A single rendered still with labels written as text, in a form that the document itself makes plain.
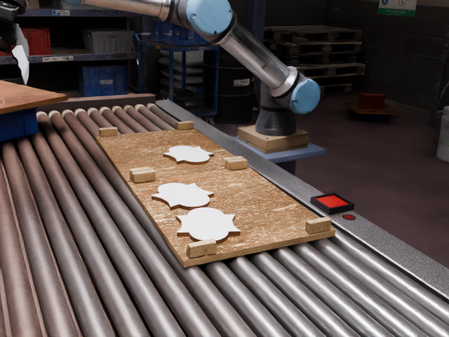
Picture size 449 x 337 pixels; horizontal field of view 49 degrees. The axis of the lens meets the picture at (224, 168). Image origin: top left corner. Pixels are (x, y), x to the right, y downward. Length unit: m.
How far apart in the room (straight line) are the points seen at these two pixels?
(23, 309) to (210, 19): 0.91
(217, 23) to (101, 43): 4.26
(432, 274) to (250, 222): 0.37
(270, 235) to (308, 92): 0.69
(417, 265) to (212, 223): 0.42
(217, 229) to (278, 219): 0.16
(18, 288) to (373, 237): 0.72
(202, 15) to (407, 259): 0.83
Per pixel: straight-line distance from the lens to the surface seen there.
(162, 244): 1.04
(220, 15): 1.43
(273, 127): 1.76
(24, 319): 0.86
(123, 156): 1.47
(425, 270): 1.05
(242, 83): 5.25
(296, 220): 1.11
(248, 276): 0.94
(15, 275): 0.97
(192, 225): 1.03
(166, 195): 1.17
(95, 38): 5.60
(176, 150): 1.48
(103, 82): 5.72
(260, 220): 1.09
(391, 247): 1.11
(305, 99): 1.61
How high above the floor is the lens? 1.42
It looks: 21 degrees down
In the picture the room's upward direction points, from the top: 2 degrees clockwise
